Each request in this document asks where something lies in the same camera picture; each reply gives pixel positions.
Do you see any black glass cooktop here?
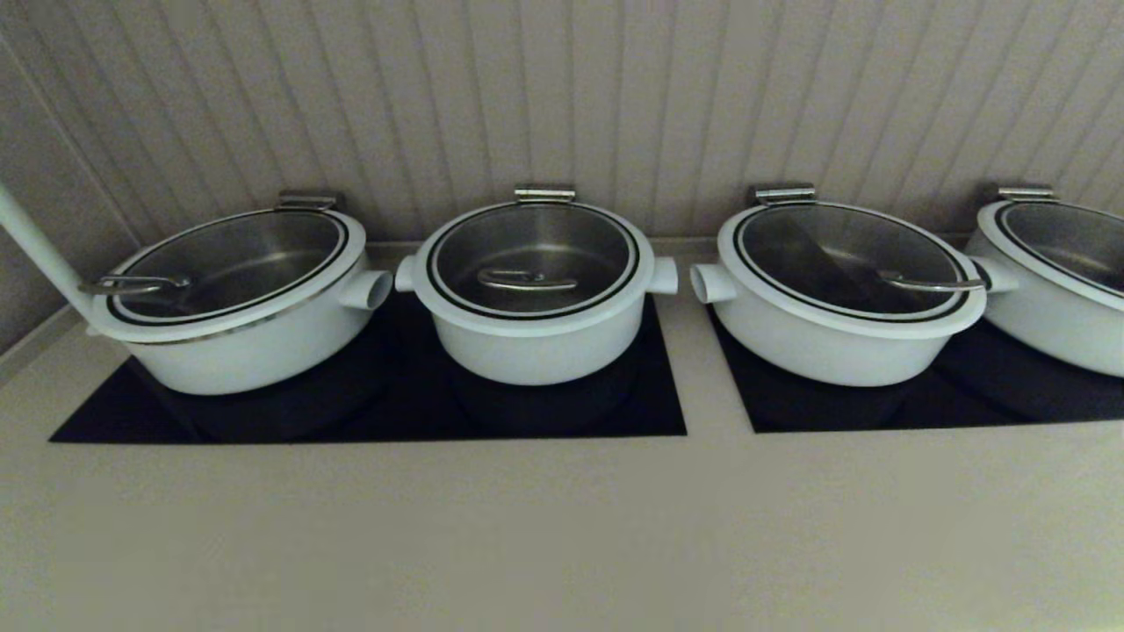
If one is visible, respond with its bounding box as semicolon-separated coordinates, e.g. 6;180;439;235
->
48;294;688;444
707;307;1124;435

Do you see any glass pot lid white rim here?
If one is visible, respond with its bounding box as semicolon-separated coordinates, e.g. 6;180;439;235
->
716;200;989;341
413;200;656;338
79;207;368;345

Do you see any far right white pot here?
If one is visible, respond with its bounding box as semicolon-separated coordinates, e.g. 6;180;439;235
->
976;198;1124;312

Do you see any white slanted pole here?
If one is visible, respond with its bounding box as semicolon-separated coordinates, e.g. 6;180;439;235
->
0;183;96;321

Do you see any white cooking pot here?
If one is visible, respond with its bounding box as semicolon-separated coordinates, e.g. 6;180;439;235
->
689;262;989;388
85;269;393;396
395;255;679;387
966;255;1124;378

